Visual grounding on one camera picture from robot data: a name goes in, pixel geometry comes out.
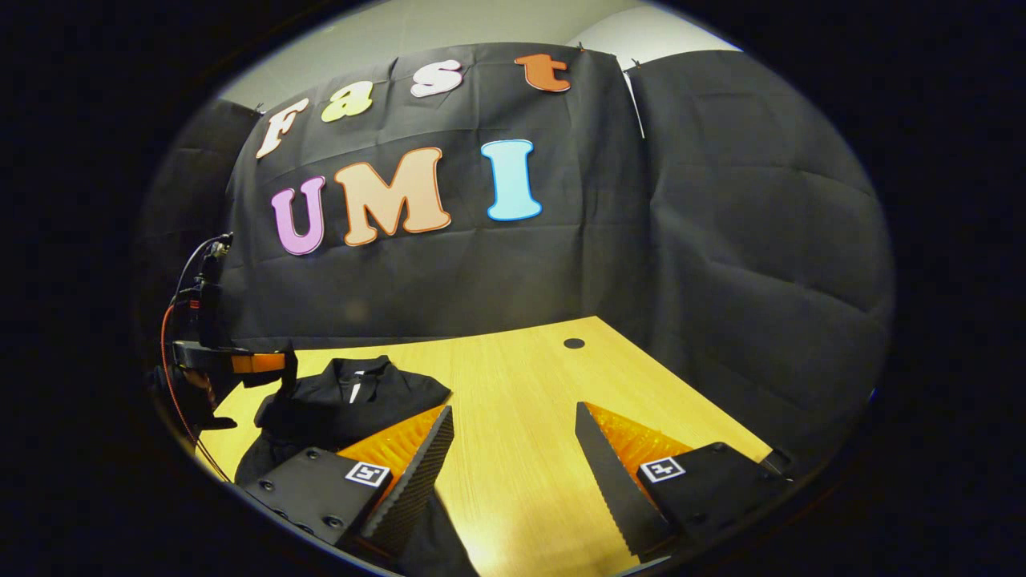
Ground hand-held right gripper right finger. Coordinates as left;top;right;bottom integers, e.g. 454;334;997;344
574;401;797;562

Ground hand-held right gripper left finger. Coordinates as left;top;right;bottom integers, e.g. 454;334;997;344
240;405;455;562

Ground black buttoned jacket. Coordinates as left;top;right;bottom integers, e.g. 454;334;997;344
234;355;482;577

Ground black backdrop cloth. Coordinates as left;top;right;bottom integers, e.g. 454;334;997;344
136;42;895;474

